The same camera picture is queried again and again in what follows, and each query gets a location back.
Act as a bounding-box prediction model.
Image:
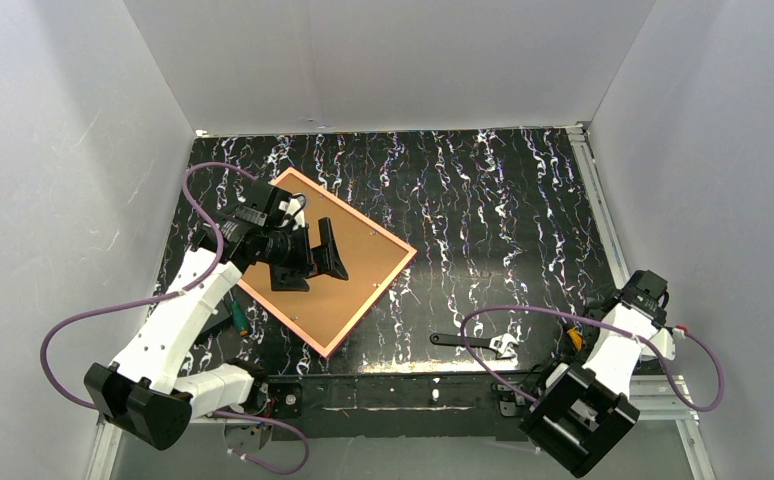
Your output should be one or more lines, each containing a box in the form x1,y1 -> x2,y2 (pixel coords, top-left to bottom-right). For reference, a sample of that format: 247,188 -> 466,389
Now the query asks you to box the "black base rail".
267,372 -> 527,442

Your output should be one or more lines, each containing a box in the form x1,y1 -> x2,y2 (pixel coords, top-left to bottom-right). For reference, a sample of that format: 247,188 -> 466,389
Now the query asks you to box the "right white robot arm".
520,270 -> 675,478

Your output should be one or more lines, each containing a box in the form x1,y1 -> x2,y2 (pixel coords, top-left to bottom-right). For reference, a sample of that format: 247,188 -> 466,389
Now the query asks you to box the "pink photo frame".
239,167 -> 416,358

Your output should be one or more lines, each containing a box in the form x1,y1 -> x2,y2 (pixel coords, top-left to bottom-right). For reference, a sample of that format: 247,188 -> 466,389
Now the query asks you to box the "black adjustable wrench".
429,332 -> 519,360

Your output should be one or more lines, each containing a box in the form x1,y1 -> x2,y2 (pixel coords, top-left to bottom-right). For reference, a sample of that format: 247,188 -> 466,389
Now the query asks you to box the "orange handled screwdriver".
564,325 -> 586,352

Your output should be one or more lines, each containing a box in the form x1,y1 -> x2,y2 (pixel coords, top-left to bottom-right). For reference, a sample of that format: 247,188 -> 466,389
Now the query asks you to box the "green handled screwdriver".
229,299 -> 250,338

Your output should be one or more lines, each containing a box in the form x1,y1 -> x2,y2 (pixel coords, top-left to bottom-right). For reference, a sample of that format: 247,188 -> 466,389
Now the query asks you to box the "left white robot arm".
84,181 -> 349,450

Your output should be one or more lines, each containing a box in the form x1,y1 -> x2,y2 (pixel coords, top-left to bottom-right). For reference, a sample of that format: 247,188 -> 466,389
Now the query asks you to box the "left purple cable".
39,161 -> 311,476

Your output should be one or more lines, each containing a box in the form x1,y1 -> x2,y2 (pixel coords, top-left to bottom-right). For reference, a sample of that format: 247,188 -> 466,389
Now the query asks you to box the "aluminium side rail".
567,124 -> 700,425

